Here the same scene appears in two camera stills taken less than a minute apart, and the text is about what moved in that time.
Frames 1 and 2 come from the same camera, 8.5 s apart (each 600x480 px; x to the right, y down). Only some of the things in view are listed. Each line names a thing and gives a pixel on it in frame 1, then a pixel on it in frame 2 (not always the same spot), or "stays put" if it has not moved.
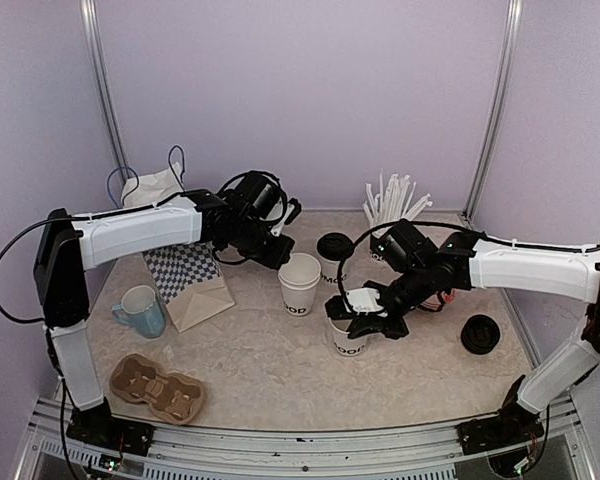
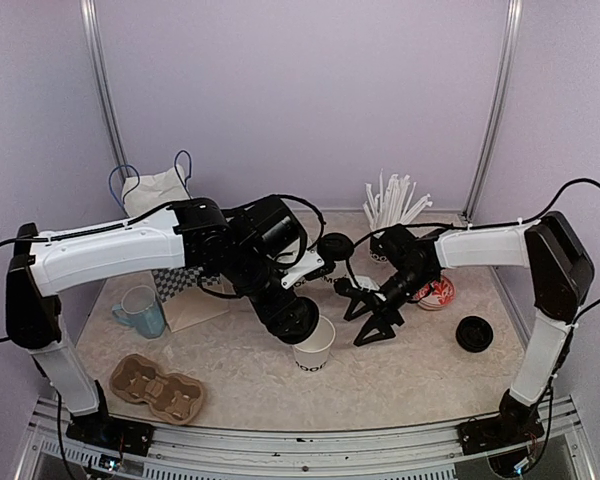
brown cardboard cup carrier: x=173 y=398 stays put
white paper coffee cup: x=343 y=344 → x=312 y=355
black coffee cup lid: x=335 y=246 stays put
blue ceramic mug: x=141 y=309 stays put
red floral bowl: x=434 y=303 stays put
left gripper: x=278 y=255 → x=279 y=317
